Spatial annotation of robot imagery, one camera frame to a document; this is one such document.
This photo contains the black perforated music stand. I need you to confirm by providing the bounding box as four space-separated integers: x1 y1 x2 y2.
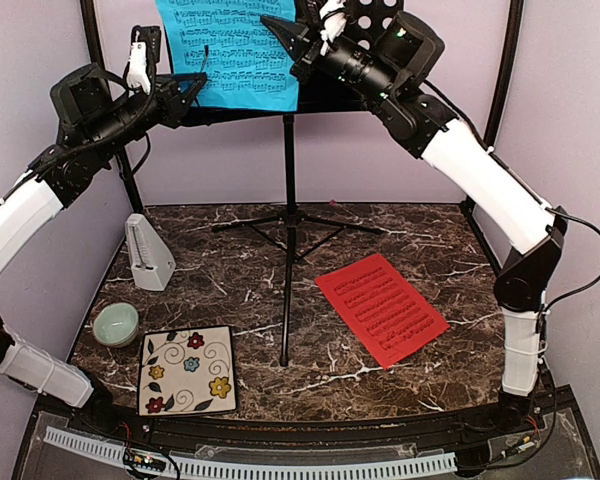
185 1 404 367

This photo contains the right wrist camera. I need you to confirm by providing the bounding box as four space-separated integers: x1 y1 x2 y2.
301 0 348 61

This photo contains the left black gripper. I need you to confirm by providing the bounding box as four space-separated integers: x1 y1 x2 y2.
86 70 208 159

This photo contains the blue sheet music page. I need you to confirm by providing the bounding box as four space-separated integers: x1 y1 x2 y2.
156 0 299 112

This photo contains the square floral ceramic plate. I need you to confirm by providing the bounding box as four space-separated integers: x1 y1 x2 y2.
136 325 238 417

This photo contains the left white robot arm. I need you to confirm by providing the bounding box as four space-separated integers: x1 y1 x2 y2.
0 64 207 436

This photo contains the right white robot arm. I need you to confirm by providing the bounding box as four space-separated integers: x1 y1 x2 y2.
260 7 567 434

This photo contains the right black frame post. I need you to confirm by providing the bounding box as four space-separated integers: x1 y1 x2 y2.
460 0 524 274

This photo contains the white slotted cable duct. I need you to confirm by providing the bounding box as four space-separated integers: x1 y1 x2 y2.
43 427 457 479

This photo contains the left black frame post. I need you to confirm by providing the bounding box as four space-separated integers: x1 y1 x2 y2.
79 0 144 213

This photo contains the small green circuit board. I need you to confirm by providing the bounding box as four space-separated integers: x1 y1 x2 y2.
123 449 167 475

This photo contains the red sheet music page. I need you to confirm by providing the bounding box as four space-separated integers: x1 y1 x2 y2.
316 254 450 369

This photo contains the black frame post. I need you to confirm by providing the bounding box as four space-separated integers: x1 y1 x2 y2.
460 0 524 274
79 0 144 213

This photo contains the pale green ceramic bowl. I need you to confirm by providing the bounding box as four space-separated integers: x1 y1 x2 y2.
92 302 139 348

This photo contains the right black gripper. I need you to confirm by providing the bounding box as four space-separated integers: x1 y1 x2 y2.
261 10 402 104

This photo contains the white metronome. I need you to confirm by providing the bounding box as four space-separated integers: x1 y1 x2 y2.
125 213 176 292

